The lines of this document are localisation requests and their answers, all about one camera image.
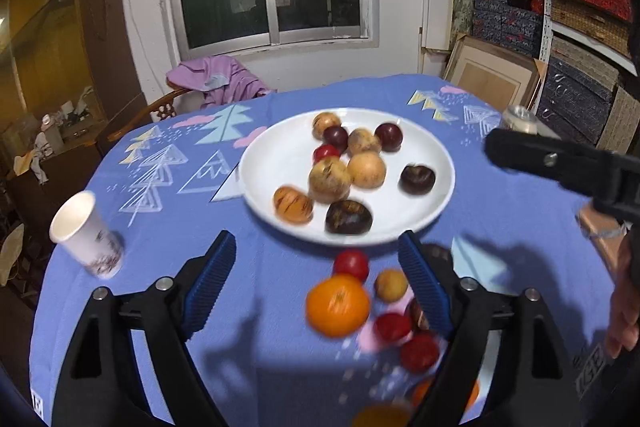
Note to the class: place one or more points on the orange tangerine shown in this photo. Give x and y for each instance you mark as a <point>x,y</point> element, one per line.
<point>338,313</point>

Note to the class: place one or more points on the striped pepino melon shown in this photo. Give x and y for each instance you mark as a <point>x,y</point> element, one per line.
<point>293,204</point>

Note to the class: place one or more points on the dark red plum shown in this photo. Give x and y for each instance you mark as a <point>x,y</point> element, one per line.
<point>335,138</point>
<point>388,137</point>

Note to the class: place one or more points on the wooden chair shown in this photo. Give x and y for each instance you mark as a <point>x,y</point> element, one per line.
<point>145,112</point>

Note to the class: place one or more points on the tan pepino melon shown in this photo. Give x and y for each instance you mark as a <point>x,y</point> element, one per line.
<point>326,123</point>
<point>328,179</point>
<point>363,141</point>
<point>366,169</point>

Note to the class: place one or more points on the white drink can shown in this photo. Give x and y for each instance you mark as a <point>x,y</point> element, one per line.
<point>522,119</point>

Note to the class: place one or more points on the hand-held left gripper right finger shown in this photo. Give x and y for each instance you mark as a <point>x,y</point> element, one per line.
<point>422,287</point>

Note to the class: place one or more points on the red cherry tomato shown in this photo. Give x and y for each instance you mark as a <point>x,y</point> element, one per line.
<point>419,352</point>
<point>326,152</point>
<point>392,326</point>
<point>351,264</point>

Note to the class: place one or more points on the dark brown water chestnut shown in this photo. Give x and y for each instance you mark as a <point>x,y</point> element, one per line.
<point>415,314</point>
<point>417,179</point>
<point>348,217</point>

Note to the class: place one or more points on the blue printed tablecloth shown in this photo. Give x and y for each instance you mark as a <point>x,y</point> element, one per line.
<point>175,232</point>

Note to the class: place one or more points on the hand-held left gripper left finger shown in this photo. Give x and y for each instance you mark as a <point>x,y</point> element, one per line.
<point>210,282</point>

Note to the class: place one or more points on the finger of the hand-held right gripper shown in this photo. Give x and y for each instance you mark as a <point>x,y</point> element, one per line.
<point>575,167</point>

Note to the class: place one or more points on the white oval plate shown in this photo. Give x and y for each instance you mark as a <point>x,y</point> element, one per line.
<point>270,167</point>

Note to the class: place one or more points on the white printed paper cup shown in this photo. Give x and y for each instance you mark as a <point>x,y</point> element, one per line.
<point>87,237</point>

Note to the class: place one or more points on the small yellow round fruit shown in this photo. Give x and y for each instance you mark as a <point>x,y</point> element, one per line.
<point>391,284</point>

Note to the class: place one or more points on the yellowish small tangerine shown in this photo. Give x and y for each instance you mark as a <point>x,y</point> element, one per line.
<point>382,414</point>

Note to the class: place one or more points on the purple garment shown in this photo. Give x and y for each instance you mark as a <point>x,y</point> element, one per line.
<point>220,77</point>

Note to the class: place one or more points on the person's right hand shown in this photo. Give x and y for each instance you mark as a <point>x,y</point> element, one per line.
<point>625,312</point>

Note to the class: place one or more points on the wooden picture frame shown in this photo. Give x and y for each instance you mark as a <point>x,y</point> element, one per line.
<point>492,72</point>

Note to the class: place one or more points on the stack of patterned boxes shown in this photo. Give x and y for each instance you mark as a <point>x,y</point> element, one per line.
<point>590,32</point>

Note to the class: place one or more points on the wooden glass cabinet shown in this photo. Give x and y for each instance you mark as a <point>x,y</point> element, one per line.
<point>50,32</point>

